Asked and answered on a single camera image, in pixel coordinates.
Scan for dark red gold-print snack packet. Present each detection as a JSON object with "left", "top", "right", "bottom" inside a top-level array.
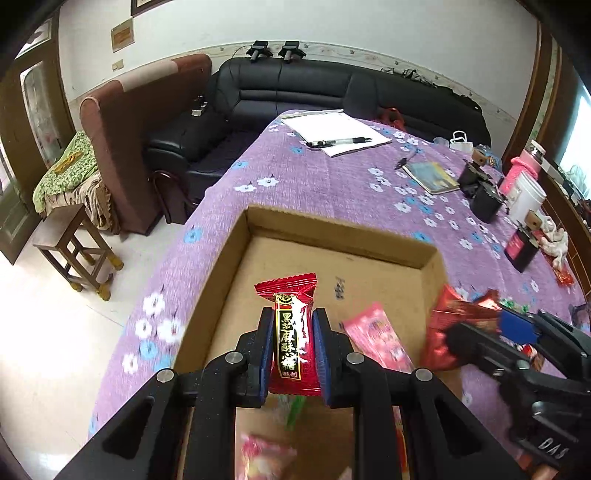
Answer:
[{"left": 420, "top": 285, "right": 502, "bottom": 370}]

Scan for red packet with black label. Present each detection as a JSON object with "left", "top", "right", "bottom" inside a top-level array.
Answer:
[{"left": 255, "top": 273, "right": 322, "bottom": 397}]

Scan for black bag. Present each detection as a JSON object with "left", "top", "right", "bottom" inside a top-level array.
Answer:
[{"left": 434, "top": 83, "right": 481, "bottom": 112}]

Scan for black tin with cork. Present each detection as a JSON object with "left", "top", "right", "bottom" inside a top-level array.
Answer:
[
  {"left": 504, "top": 210, "right": 541, "bottom": 273},
  {"left": 458, "top": 154, "right": 490, "bottom": 188},
  {"left": 471, "top": 178, "right": 506, "bottom": 222}
]

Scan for bottle with pink sleeve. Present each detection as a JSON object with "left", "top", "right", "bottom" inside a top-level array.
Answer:
[{"left": 499, "top": 141, "right": 546, "bottom": 195}]

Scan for black pen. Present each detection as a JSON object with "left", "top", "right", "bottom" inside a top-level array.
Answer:
[{"left": 307, "top": 137, "right": 374, "bottom": 148}]

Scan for small wall plaque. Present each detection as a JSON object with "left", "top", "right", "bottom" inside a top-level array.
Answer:
[{"left": 111, "top": 21, "right": 136, "bottom": 53}]

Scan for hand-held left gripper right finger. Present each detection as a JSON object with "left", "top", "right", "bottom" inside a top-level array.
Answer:
[{"left": 315, "top": 310, "right": 527, "bottom": 480}]

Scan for notebook with dark cover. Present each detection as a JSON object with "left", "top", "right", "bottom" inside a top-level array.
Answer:
[{"left": 403, "top": 161, "right": 461, "bottom": 195}]

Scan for green candy packet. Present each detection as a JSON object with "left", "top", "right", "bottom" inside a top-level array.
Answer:
[{"left": 277, "top": 397, "right": 306, "bottom": 426}]

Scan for green patterned blanket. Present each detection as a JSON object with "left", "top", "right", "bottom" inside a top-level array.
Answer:
[{"left": 32, "top": 130, "right": 100, "bottom": 213}]

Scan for red cloth item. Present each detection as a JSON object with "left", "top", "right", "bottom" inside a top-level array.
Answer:
[{"left": 379, "top": 107, "right": 407, "bottom": 132}]

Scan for small pink snack packet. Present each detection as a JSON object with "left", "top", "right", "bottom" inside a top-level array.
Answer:
[{"left": 235, "top": 431, "right": 297, "bottom": 480}]

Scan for purple floral tablecloth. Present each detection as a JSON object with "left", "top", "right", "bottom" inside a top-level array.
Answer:
[{"left": 88, "top": 110, "right": 591, "bottom": 480}]

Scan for white gloves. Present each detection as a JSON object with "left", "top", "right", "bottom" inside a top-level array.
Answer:
[{"left": 538, "top": 217, "right": 571, "bottom": 271}]

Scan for blue patterned pouch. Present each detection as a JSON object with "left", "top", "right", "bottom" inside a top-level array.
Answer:
[{"left": 473, "top": 144, "right": 502, "bottom": 169}]

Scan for small dark pen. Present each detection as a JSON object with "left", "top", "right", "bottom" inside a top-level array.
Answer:
[{"left": 394, "top": 148, "right": 423, "bottom": 171}]

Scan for wooden cabinet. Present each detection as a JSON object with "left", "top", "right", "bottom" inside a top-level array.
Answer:
[{"left": 501, "top": 37, "right": 591, "bottom": 296}]

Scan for black leather sofa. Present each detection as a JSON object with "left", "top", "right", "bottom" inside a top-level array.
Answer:
[{"left": 145, "top": 59, "right": 491, "bottom": 217}]

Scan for white plastic jar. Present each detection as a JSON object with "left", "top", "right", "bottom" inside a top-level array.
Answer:
[{"left": 510, "top": 174, "right": 547, "bottom": 227}]

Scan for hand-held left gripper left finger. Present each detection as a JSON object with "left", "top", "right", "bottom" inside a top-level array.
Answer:
[{"left": 60, "top": 308, "right": 275, "bottom": 480}]

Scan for white paper sheets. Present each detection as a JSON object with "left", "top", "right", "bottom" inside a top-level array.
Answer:
[{"left": 281, "top": 111, "right": 393, "bottom": 158}]

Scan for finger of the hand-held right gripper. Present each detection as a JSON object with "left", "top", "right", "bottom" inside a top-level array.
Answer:
[
  {"left": 445, "top": 322, "right": 532, "bottom": 379},
  {"left": 498, "top": 308, "right": 591, "bottom": 370}
]

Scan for wooden door with glass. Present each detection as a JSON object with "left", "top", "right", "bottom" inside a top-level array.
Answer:
[{"left": 0, "top": 18, "right": 77, "bottom": 264}]

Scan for wooden stool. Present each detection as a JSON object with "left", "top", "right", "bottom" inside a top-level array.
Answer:
[{"left": 33, "top": 203, "right": 124, "bottom": 301}]

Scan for brown cardboard box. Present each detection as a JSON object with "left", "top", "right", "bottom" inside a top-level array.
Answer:
[{"left": 178, "top": 206, "right": 446, "bottom": 480}]

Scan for brown armchair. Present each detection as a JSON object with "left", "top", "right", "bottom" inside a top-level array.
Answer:
[{"left": 79, "top": 54, "right": 212, "bottom": 236}]

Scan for large pink snack packet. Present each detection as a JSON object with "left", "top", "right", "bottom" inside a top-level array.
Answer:
[{"left": 344, "top": 302, "right": 414, "bottom": 372}]

